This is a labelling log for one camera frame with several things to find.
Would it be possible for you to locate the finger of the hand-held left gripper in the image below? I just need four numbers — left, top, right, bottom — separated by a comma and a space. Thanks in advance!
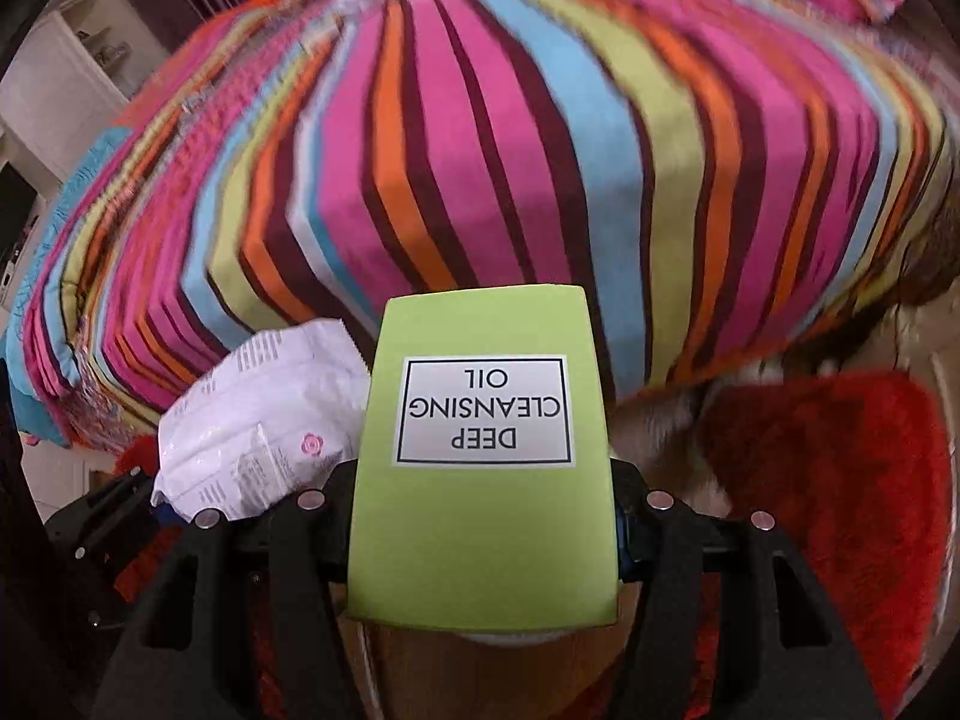
43, 465, 167, 565

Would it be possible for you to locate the red shaggy rug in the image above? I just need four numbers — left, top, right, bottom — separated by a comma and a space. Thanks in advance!
112, 371, 953, 720

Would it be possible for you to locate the small green cardboard box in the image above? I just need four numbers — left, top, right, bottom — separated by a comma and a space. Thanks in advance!
346, 285, 620, 627

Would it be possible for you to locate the white plastic packet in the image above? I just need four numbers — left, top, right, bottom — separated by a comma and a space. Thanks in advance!
150, 319, 372, 522

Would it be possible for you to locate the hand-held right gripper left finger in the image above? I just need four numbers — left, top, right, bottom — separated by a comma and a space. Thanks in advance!
90, 461, 376, 720

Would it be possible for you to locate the striped colourful bedsheet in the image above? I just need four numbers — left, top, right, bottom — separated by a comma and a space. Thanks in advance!
22, 0, 950, 458

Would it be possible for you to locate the white cabinet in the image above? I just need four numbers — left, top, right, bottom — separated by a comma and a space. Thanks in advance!
0, 0, 177, 196

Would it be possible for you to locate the orange and blue quilt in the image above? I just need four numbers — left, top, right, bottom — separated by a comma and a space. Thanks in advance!
0, 0, 316, 451

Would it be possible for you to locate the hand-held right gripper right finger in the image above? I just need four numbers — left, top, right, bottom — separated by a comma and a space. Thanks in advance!
611, 457, 882, 720

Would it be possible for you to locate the black television screen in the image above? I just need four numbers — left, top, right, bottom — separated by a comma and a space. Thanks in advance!
0, 161, 38, 252

